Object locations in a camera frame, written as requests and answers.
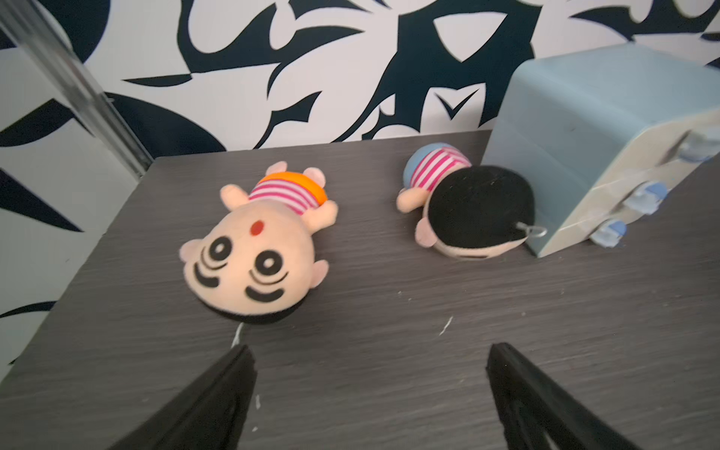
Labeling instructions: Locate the plush doll black hair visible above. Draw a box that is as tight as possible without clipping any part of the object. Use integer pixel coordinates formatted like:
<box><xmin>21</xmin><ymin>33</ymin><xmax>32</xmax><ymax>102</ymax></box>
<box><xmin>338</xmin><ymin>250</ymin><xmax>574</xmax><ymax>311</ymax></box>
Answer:
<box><xmin>396</xmin><ymin>142</ymin><xmax>548</xmax><ymax>260</ymax></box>

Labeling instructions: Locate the plush doll face up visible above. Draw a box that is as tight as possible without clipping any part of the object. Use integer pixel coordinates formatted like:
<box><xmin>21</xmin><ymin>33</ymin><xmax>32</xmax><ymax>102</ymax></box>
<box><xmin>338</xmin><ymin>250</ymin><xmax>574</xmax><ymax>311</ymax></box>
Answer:
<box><xmin>179</xmin><ymin>161</ymin><xmax>339</xmax><ymax>324</ymax></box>

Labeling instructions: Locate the light blue drawer box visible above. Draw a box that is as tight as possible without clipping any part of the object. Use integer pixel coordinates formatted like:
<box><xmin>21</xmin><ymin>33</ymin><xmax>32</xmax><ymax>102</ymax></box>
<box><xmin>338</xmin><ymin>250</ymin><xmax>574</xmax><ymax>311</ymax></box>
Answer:
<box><xmin>483</xmin><ymin>44</ymin><xmax>719</xmax><ymax>257</ymax></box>

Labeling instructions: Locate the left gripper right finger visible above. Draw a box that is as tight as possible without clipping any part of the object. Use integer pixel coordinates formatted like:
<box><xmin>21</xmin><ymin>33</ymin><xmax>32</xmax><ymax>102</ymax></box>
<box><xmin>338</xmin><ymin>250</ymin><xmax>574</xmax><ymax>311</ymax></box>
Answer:
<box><xmin>486</xmin><ymin>342</ymin><xmax>638</xmax><ymax>449</ymax></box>

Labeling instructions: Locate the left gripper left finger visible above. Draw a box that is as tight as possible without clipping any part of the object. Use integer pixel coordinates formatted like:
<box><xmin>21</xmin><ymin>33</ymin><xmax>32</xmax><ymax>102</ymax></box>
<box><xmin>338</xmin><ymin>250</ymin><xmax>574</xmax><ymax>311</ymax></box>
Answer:
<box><xmin>112</xmin><ymin>345</ymin><xmax>258</xmax><ymax>449</ymax></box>

